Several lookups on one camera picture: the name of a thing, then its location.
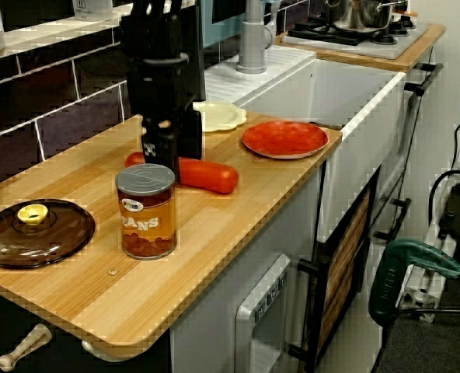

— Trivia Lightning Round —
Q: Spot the grey toy faucet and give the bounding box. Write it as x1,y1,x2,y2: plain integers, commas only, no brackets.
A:
235,0,274,75

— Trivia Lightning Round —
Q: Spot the cream flower-shaped plate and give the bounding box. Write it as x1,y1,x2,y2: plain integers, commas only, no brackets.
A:
193,100,248,134

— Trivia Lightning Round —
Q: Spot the cream wooden hook peg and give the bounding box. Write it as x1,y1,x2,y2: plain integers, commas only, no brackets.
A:
0,322,53,370
81,340,138,363

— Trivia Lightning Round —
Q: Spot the beans can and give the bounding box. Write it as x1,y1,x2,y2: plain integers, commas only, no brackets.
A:
115,163,177,260

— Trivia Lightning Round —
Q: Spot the red toy sausage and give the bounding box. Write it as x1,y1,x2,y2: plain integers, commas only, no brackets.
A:
124,152,239,194

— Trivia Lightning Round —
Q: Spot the dark grey upright panel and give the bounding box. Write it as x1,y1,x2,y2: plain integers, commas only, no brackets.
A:
190,0,207,104

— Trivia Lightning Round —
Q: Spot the white appliance front panel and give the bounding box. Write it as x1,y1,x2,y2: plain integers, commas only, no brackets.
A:
235,254,293,373

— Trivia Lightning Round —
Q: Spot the brown lid with yellow knob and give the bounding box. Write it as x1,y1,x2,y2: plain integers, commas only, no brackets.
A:
0,198,96,270

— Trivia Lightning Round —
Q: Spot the steel cooking pot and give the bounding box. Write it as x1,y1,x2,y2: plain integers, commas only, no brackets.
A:
326,0,408,34

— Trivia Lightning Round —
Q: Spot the black framed oven door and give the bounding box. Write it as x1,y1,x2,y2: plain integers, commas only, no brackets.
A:
298,166,382,372

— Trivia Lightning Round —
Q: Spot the toy stove top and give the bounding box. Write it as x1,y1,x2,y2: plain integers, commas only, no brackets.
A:
280,17,429,59

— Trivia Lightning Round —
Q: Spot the teal plastic bin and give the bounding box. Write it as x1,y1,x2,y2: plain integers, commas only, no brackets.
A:
200,0,250,42

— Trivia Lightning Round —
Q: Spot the white kitchen cabinet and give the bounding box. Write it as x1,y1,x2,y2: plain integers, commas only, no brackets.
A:
169,155,332,373

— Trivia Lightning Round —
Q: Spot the green power drill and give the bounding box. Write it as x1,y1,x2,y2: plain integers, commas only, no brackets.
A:
369,239,460,329

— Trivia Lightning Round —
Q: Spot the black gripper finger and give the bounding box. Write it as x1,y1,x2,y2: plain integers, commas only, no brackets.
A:
141,116,183,183
181,106,204,159

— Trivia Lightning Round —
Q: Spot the black cabinet handle bar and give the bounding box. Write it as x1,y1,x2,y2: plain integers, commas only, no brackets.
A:
373,197,412,240
404,61,444,96

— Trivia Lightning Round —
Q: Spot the red round plate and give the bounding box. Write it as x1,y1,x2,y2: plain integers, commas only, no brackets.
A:
241,120,329,160

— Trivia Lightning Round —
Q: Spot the aluminium profile rail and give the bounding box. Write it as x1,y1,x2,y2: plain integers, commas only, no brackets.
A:
395,228,458,323

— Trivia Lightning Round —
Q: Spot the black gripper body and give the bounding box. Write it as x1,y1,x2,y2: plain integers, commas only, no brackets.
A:
125,58,207,120

